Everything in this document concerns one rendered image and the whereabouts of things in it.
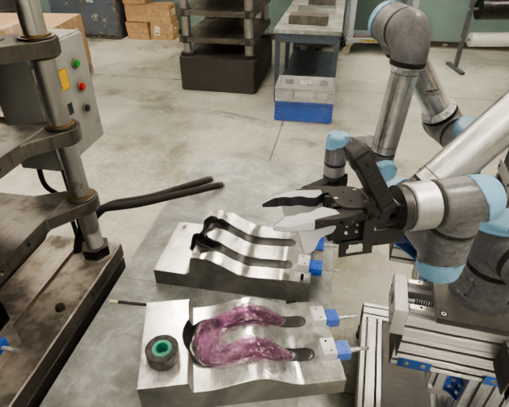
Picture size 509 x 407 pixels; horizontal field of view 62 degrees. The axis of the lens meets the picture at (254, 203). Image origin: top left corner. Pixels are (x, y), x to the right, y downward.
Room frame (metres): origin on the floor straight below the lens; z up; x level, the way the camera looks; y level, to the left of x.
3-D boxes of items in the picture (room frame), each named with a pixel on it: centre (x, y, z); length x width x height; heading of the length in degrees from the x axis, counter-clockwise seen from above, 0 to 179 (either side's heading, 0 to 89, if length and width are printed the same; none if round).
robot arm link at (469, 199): (0.54, -0.32, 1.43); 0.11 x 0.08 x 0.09; 101
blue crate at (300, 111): (4.28, -0.53, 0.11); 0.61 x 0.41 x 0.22; 79
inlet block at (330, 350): (0.69, -0.24, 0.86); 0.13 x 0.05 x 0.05; 97
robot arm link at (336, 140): (1.27, -0.28, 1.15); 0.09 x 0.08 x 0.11; 99
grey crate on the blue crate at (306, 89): (4.28, -0.53, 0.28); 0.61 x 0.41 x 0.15; 79
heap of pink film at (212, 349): (0.71, 0.03, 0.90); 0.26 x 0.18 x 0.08; 97
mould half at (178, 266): (1.07, 0.06, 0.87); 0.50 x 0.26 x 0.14; 80
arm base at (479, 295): (0.72, -0.56, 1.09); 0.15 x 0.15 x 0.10
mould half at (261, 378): (0.71, 0.04, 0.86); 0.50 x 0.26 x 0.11; 97
